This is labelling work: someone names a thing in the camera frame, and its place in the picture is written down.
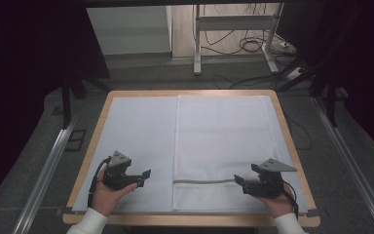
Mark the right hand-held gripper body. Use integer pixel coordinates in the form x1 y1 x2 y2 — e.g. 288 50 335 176
250 157 298 199

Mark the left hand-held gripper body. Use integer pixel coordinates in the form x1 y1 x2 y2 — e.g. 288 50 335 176
101 150 132 192

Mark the white cloth towel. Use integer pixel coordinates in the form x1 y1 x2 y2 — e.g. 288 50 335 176
171 94 282 212

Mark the person's right hand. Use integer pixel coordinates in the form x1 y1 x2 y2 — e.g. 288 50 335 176
255 184 296 219

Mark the person's left hand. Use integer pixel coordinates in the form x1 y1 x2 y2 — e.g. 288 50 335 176
91 169 139 217

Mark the wooden table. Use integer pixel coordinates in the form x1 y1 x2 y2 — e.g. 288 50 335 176
61 89 321 228

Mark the white table mat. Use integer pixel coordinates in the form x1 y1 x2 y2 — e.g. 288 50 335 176
72 95 309 215

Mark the black metal stand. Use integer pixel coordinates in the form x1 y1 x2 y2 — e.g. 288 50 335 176
278 58 339 129
60 75 112 131

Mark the white power strip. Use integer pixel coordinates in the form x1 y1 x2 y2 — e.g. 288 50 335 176
285 66 305 81

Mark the dark curtain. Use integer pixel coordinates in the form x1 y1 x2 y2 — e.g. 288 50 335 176
277 0 374 165
0 0 112 211

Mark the white cabinet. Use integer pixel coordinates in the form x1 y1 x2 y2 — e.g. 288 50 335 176
86 5 173 57

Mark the left hand-held gripper black cable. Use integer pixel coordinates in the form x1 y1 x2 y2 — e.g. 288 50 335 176
87 156 112 210

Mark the hand-held gripper black cable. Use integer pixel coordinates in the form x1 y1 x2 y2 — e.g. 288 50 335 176
280 179 300 219
87 156 112 210

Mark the right hand-held gripper black cable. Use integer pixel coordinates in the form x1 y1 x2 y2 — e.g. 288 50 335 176
280 179 300 219

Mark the black floor outlet frame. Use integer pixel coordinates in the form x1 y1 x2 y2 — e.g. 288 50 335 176
64 129 88 153

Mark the thin black floor cable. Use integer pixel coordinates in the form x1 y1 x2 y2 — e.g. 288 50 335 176
283 111 314 152

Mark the aluminium floor rail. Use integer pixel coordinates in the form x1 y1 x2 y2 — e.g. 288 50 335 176
11 112 80 234
311 97 374 234

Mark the tangle of black floor cables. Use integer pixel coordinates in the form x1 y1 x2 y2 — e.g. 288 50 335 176
200 3 276 57

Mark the white metal desk frame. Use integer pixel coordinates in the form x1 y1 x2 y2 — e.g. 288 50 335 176
192 3 285 76

